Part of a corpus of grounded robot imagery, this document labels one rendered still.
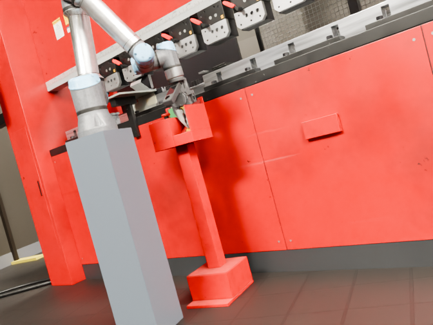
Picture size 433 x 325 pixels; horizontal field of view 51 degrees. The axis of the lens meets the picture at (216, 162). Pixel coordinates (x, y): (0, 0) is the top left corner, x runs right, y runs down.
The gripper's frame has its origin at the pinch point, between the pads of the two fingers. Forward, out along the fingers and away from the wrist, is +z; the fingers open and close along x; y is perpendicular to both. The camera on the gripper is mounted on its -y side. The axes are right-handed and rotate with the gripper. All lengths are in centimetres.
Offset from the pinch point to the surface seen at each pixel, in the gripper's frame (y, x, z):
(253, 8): 32, -31, -40
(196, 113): 1.2, -4.9, -3.9
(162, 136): -6.5, 9.3, 1.0
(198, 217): -4.7, 5.9, 38.4
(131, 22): 45, 42, -61
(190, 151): -1.2, 2.1, 10.7
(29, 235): 148, 327, 65
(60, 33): 56, 104, -77
